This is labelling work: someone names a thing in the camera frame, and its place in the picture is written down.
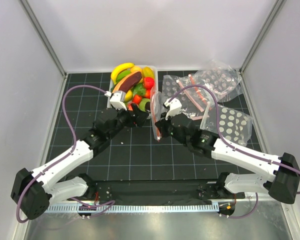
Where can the yellow banana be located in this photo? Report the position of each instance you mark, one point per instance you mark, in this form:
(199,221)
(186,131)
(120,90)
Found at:
(118,69)

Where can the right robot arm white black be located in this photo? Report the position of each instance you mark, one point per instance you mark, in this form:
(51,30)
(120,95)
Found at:
(278,176)

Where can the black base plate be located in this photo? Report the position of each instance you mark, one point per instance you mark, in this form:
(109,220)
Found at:
(160,192)

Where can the aluminium frame post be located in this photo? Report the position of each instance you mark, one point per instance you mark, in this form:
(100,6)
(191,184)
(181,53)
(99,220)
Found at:
(270,19)
(42,35)

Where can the white plastic food bin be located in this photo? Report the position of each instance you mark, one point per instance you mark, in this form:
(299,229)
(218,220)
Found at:
(156,79)

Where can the yellow starfruit toy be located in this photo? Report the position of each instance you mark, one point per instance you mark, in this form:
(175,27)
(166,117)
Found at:
(148,72)

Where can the dark purple eggplant toy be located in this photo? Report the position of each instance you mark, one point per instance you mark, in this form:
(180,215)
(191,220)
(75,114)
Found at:
(145,105)

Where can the black grid mat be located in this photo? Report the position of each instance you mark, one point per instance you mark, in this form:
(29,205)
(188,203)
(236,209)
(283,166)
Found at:
(133,154)

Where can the polka dot bag back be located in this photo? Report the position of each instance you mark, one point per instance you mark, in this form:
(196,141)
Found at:
(221,79)

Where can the polka dot bag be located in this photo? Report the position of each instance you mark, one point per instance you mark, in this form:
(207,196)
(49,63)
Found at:
(221,79)
(234,125)

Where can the zip bag red zipper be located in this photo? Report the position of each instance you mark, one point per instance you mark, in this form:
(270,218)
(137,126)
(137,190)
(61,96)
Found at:
(157,100)

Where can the hot dog toy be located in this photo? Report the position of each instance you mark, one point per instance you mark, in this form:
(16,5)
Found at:
(128,82)

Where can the polka dot bag right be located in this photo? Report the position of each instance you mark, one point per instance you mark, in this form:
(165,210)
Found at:
(234,125)

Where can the slotted cable duct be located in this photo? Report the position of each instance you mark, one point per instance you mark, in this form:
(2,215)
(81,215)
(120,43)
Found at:
(79,208)

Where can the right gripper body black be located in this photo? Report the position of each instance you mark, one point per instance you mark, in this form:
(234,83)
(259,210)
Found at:
(172,133)

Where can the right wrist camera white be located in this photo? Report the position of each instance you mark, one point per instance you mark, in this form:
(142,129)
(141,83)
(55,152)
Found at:
(173,106)

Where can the red strawberry lower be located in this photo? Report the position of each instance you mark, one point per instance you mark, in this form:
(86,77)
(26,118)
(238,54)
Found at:
(147,94)

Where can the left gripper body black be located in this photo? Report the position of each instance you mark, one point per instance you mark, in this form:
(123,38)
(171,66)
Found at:
(123,119)

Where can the red strawberry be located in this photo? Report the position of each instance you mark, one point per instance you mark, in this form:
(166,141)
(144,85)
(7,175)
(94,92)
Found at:
(147,94)
(148,83)

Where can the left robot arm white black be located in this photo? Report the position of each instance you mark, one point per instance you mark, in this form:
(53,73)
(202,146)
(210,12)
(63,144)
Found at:
(34,191)

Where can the right aluminium frame post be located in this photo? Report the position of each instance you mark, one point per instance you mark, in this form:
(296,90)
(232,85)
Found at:
(270,19)

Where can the red strawberry upper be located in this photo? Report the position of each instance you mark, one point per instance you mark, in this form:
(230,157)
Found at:
(148,83)

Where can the left aluminium frame post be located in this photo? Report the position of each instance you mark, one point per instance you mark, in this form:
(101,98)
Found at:
(42,35)

